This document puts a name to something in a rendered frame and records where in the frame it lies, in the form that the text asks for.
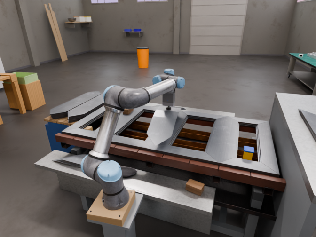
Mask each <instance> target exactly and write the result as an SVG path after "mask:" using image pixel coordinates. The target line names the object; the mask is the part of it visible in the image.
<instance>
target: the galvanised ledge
mask: <svg viewBox="0 0 316 237"><path fill-rule="evenodd" d="M70 156H74V154H70V153H66V152H62V151H58V150H54V151H52V152H51V153H49V154H48V155H46V156H45V157H43V158H42V159H41V160H39V161H38V162H36V163H35V167H37V168H41V169H44V170H48V171H51V172H55V173H58V174H62V175H66V176H69V177H73V178H76V179H80V180H83V181H87V182H91V183H94V184H98V185H101V184H99V183H98V182H96V181H95V180H93V179H92V178H90V177H88V176H86V175H85V174H84V173H83V172H82V170H81V168H77V167H73V166H69V165H66V164H62V163H58V162H54V161H53V160H56V159H61V158H66V157H70ZM136 170H137V172H136V173H135V174H134V175H131V176H129V177H123V182H124V183H127V184H130V185H133V186H136V187H139V188H142V189H146V190H150V191H153V192H156V193H159V194H162V195H164V197H163V198H160V197H156V196H153V195H150V194H147V193H144V192H140V191H137V190H135V193H138V194H143V197H144V198H147V199H151V200H154V201H158V202H161V203H165V204H168V205H172V206H176V207H179V208H183V209H186V210H190V211H193V212H196V213H201V214H204V215H208V216H211V213H212V208H213V201H214V196H215V191H216V188H213V187H209V186H204V191H203V193H202V194H201V196H199V195H197V194H194V193H192V192H189V191H187V190H186V183H187V181H183V180H179V179H175V178H171V177H167V176H163V175H159V174H154V173H150V172H146V171H142V170H138V169H136ZM126 189H127V190H134V189H131V188H128V187H126Z"/></svg>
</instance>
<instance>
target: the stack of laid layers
mask: <svg viewBox="0 0 316 237"><path fill-rule="evenodd" d="M144 112H147V113H155V111H154V110H147V109H143V110H142V111H140V112H139V113H138V114H137V115H136V116H134V117H133V118H132V119H131V120H130V121H129V122H127V123H126V124H125V125H124V126H123V127H122V128H121V129H119V130H118V131H117V132H116V133H115V134H114V135H119V134H121V133H122V132H123V131H124V130H125V129H126V128H127V127H128V126H130V125H131V124H132V123H133V122H134V121H135V120H136V119H137V118H138V117H140V116H141V115H142V114H143V113H144ZM104 113H105V111H104V112H102V113H101V114H99V115H98V116H96V117H95V118H93V119H92V120H90V121H88V122H87V123H85V124H84V125H82V126H81V127H79V128H80V129H84V128H86V127H87V126H89V125H90V124H92V123H93V122H95V121H96V120H98V119H99V118H101V117H102V116H103V115H104ZM188 119H197V120H204V121H211V122H214V124H213V128H214V125H215V122H216V118H206V117H199V116H192V115H187V114H186V113H184V112H183V111H181V110H180V111H179V113H178V116H177V119H176V122H175V125H174V130H173V133H172V137H170V138H169V139H167V140H165V141H163V142H162V143H160V144H158V145H156V146H155V145H154V144H153V142H152V141H151V139H150V138H149V137H147V139H146V140H145V142H146V143H147V144H148V146H149V147H150V148H151V149H147V148H142V147H137V146H133V145H128V144H123V143H118V142H111V143H112V144H116V145H121V146H126V147H130V148H135V149H140V150H146V151H151V152H155V153H160V154H165V155H170V156H175V157H180V158H185V159H190V160H195V161H200V162H205V163H209V164H214V165H218V166H225V167H230V168H234V169H239V170H244V171H248V172H250V173H251V172H253V173H258V174H264V175H269V176H274V177H278V178H279V176H280V175H278V174H272V173H267V172H263V171H258V170H253V169H248V168H243V167H238V166H232V165H227V164H223V163H218V162H213V161H208V160H203V159H198V158H192V157H187V156H182V155H177V154H173V153H168V152H163V151H158V150H153V149H155V148H159V147H163V146H167V145H171V146H172V145H173V143H174V141H175V140H176V138H177V136H178V135H179V133H180V131H181V130H182V128H183V126H184V125H185V123H186V121H187V120H188ZM239 126H248V127H255V129H256V143H257V156H258V162H261V151H260V141H259V130H258V124H251V123H244V122H238V127H237V141H236V151H235V158H237V148H238V136H239ZM213 128H212V131H211V134H210V137H209V140H208V143H207V146H206V149H205V152H206V151H207V148H208V145H209V142H210V139H211V135H212V132H213ZM62 134H67V135H72V136H76V137H82V138H87V139H91V140H96V138H93V137H88V136H82V135H78V134H71V133H67V132H62Z"/></svg>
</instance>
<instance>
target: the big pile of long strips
mask: <svg viewBox="0 0 316 237"><path fill-rule="evenodd" d="M104 104H105V102H104V100H103V94H100V92H99V91H95V92H87V93H85V94H83V95H81V96H78V97H76V98H74V99H72V100H70V101H67V102H65V103H63V104H61V105H59V106H56V107H54V108H52V109H50V115H51V117H52V118H53V119H59V118H65V117H68V123H71V122H76V121H79V120H81V119H83V118H84V117H86V116H87V115H89V114H91V113H92V112H94V111H96V110H97V109H99V108H101V107H103V106H104Z"/></svg>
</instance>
